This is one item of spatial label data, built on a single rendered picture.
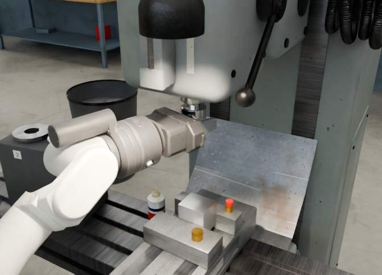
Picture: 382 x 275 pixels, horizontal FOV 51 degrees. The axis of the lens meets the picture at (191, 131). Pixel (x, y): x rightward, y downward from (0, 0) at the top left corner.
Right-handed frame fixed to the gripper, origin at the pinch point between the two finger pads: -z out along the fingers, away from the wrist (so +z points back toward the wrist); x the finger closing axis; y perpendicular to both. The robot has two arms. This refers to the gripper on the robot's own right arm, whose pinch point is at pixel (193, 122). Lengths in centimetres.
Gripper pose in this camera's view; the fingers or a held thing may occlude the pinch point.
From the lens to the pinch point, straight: 74.7
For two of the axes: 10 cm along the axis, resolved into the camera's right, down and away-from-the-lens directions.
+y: -0.1, 9.1, 4.2
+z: -7.3, 2.8, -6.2
